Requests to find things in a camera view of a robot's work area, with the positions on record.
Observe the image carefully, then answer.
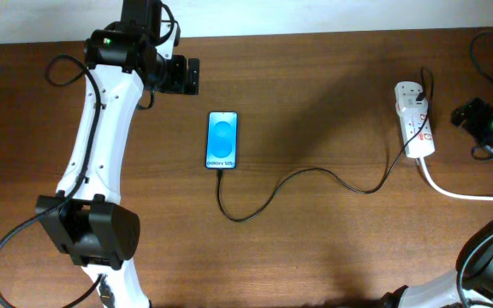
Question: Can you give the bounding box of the black charging cable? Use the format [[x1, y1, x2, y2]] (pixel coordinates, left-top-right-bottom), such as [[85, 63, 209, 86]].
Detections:
[[216, 67, 436, 223]]

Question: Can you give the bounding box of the blue Galaxy smartphone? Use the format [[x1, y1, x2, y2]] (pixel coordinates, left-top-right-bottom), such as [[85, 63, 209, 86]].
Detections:
[[205, 111, 238, 169]]

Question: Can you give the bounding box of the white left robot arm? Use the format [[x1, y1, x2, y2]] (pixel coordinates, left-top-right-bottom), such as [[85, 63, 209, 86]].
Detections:
[[36, 24, 199, 307]]

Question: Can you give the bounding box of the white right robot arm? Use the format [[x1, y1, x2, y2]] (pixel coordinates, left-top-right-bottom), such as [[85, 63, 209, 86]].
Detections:
[[378, 98, 493, 308]]

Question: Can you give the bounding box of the white charger plug adapter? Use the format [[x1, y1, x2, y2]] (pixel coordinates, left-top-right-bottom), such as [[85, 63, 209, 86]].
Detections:
[[397, 92, 427, 115]]

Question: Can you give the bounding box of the white power strip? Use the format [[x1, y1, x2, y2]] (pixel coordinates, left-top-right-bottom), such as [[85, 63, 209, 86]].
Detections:
[[395, 81, 435, 159]]

